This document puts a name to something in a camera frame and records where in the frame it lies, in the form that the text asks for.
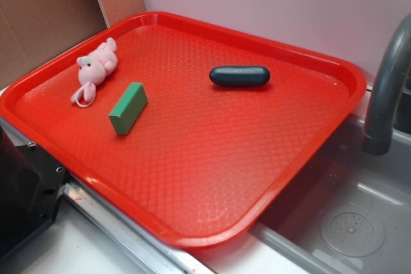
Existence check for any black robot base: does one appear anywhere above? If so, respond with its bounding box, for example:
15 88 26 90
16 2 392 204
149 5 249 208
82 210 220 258
1 130 67 262

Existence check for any dark green plastic pickle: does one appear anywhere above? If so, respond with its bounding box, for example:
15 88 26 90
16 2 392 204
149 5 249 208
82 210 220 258
209 65 271 87

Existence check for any green rectangular block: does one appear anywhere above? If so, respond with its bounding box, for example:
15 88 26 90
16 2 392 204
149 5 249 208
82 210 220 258
109 83 148 135

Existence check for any pink plush toy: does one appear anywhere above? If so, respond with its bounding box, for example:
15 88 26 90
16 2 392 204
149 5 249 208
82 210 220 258
71 37 118 108

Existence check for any grey toy sink basin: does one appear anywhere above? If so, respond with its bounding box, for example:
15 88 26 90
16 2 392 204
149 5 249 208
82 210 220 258
251 116 410 273

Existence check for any grey faucet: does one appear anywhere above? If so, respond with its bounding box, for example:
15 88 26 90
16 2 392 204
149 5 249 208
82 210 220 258
362 15 410 155

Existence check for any brown cardboard panel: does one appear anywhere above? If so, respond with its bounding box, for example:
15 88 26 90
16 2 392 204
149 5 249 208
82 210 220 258
1 0 145 88

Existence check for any aluminium rail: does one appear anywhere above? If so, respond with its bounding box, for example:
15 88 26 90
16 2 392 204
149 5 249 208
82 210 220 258
0 116 213 274

